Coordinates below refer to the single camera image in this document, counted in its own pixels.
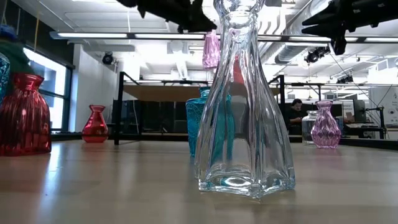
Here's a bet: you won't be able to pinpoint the black room divider panels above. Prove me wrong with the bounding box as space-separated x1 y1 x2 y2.
111 99 187 134

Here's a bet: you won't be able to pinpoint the short round teal vase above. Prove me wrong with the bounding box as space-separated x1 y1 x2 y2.
185 86 234 159

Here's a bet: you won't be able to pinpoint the black clamp stand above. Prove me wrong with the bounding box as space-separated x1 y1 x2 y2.
360 106 388 140

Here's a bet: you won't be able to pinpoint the red ribbed bottle vase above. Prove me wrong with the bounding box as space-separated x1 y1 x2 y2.
232 55 245 85

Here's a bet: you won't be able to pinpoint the pink diamond-pattern vase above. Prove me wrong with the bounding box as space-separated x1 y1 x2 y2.
310 100 342 149

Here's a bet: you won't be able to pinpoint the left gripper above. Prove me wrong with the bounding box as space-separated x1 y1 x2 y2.
116 0 218 34

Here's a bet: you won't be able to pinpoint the clear ribbed glass jar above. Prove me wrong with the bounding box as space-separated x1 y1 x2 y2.
301 110 321 146

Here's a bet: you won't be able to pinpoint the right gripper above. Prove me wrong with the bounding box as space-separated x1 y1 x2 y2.
300 0 398 57

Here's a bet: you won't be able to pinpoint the tall clear glass vase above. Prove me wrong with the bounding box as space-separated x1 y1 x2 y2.
194 0 296 199

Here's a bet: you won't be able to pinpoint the silver ventilation duct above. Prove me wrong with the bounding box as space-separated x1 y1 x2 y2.
259 18 312 65

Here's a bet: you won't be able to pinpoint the wooden shelf with black frame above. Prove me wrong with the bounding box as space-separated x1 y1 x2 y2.
113 71 287 147

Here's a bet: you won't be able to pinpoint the black computer monitor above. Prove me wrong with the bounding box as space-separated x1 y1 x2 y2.
353 98 368 124

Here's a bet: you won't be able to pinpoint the black ceiling spotlight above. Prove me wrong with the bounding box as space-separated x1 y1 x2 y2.
336 73 354 85
303 45 331 65

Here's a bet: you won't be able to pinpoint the small red bulbous vase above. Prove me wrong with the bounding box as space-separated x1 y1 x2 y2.
81 104 109 144

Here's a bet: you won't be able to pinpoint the red flared ribbed vase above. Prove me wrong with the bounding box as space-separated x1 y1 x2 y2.
0 73 52 157

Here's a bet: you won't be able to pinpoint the tall pink glass vase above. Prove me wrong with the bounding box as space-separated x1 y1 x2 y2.
202 30 221 70

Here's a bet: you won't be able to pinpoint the black overhead light bar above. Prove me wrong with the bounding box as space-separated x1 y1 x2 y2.
49 30 398 44

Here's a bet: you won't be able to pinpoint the black aluminium table frame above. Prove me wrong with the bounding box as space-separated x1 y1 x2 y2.
51 132 398 151

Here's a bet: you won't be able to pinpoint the person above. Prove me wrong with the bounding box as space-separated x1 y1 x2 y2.
284 98 307 135
0 24 35 77

